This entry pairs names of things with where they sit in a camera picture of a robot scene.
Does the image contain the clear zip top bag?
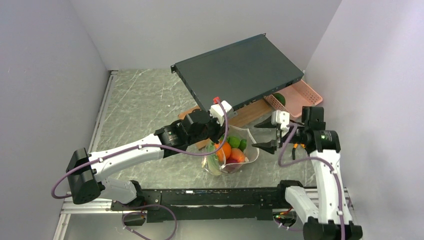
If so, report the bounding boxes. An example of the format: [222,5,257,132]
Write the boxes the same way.
[201,125,260,176]

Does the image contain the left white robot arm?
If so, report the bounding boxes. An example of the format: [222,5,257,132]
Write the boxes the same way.
[66,104,228,210]

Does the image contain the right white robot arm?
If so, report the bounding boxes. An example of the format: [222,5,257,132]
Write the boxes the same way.
[253,106,363,240]

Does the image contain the orange fake fruit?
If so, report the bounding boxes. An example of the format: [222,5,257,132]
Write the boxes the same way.
[216,142,246,164]

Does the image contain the green fake lettuce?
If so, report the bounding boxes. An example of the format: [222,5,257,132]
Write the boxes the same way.
[202,153,223,176]

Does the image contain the brown wooden board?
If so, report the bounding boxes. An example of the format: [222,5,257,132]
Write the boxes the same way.
[178,99,273,150]

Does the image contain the pink perforated plastic tray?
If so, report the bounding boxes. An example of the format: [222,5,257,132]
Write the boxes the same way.
[264,80,323,120]

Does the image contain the dark rack server chassis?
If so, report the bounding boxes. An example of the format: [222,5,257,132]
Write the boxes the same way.
[170,33,304,111]

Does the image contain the orange handled pliers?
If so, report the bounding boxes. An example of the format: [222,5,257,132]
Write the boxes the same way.
[291,143,306,161]

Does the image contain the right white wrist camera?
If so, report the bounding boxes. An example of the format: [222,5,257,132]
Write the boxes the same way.
[271,110,290,132]

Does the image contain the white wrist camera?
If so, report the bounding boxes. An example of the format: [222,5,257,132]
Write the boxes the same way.
[209,97,234,126]
[271,110,290,132]

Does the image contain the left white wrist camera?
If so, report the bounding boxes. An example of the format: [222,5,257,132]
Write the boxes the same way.
[209,97,234,126]

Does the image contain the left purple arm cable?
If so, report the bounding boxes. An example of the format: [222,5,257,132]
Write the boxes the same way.
[50,98,230,200]

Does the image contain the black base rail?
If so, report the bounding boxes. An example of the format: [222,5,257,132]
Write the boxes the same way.
[110,187,321,223]

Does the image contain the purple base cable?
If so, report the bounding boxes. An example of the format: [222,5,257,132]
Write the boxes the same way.
[121,204,178,240]

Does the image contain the aluminium frame rail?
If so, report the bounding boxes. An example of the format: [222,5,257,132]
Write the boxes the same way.
[52,192,117,240]

